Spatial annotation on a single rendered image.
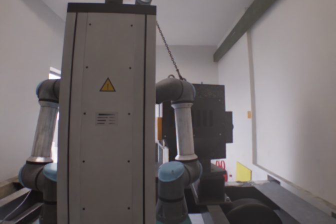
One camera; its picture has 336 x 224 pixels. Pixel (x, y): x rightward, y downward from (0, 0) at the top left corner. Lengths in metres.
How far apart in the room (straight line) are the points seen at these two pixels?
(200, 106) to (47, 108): 0.94
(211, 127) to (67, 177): 0.97
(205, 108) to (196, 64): 2.68
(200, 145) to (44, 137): 0.95
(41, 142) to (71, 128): 0.33
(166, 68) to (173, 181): 3.24
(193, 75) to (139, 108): 3.29
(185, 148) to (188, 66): 3.11
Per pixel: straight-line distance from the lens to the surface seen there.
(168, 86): 0.83
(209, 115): 1.33
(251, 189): 2.12
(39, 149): 1.00
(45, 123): 1.00
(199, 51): 4.05
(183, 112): 0.91
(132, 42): 0.69
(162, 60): 3.92
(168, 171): 0.81
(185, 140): 0.91
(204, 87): 1.48
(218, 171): 1.58
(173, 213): 0.86
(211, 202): 1.60
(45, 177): 0.91
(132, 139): 0.65
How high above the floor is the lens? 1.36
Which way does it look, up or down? 6 degrees up
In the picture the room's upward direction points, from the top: straight up
